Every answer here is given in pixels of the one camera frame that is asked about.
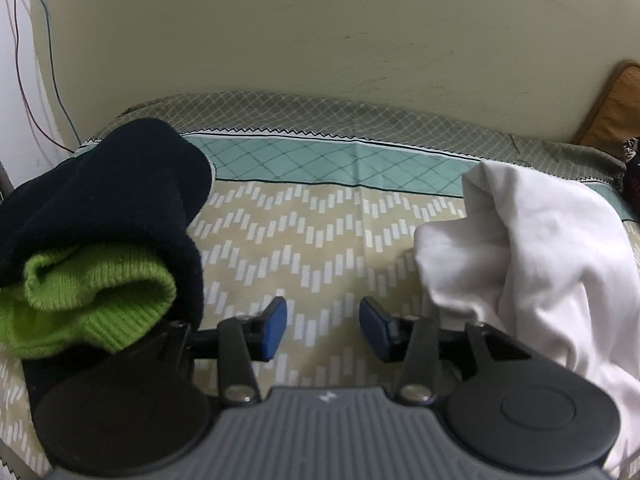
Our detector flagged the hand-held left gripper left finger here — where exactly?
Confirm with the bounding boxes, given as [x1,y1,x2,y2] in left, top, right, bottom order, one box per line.
[161,296,289,409]

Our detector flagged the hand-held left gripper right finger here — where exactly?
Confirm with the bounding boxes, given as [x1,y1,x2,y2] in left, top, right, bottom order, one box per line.
[359,296,533,407]

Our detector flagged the green knit cap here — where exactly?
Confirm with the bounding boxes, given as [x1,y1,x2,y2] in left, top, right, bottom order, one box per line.
[0,241,179,361]

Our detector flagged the white garment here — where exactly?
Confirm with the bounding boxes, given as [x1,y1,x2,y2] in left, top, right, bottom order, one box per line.
[413,161,640,480]

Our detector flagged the dark navy knit cap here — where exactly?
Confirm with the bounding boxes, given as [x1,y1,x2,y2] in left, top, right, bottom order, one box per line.
[0,117,216,327]

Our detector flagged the patterned bed sheet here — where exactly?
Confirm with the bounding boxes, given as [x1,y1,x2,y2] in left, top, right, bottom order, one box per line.
[0,91,640,480]

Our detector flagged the dark patterned cloth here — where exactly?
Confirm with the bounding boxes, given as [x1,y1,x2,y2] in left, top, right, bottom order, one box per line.
[619,136,640,193]

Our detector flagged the orange brown cushion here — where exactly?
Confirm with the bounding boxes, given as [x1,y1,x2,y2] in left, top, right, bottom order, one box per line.
[571,60,640,150]

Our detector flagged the blue cable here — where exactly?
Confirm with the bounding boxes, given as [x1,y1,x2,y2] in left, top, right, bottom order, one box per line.
[25,0,83,145]

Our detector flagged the red cable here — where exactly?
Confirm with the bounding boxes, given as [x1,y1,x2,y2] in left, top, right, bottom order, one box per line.
[6,0,73,153]

